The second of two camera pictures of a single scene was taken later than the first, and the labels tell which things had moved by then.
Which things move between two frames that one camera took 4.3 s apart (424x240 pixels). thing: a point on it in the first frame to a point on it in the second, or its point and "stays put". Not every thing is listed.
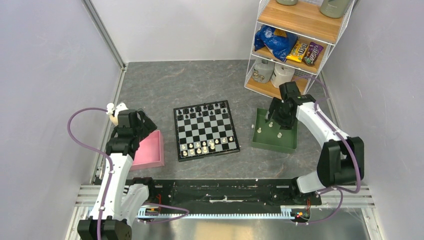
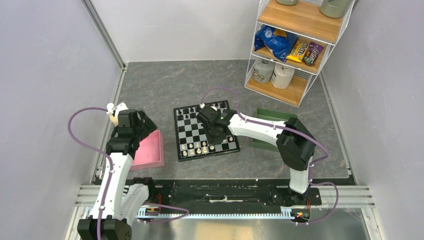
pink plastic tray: (150, 153) stays put
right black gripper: (286, 124) to (213, 141)
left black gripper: (147, 126) stays put
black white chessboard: (205, 130) stays put
